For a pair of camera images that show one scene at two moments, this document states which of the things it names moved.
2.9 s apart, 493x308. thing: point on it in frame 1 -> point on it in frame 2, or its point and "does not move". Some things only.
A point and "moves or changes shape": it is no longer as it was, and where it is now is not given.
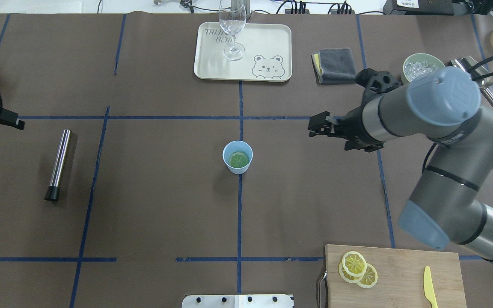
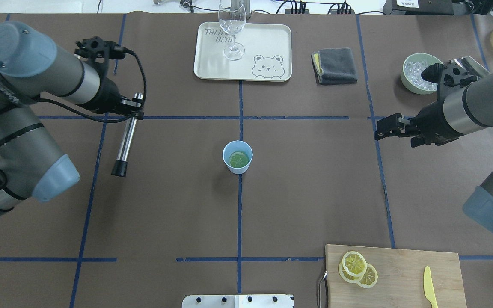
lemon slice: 239,159 does not move
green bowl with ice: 417,64 does not move
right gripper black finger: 322,124 -> 395,125
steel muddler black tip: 52,193 moves or changes shape
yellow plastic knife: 429,290 does not move
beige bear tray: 268,52 does not move
